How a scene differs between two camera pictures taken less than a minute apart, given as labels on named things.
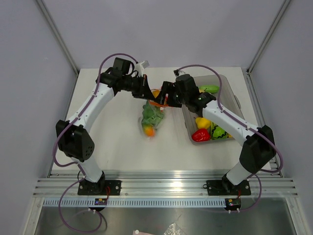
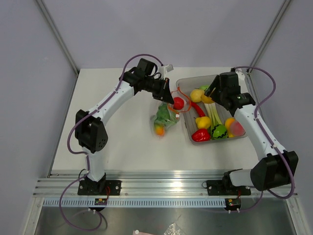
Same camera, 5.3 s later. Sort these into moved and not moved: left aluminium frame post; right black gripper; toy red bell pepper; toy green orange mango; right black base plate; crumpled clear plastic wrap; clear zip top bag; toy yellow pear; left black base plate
Moved: clear zip top bag; right black gripper; toy green orange mango
Not moved: left aluminium frame post; toy yellow pear; crumpled clear plastic wrap; left black base plate; right black base plate; toy red bell pepper
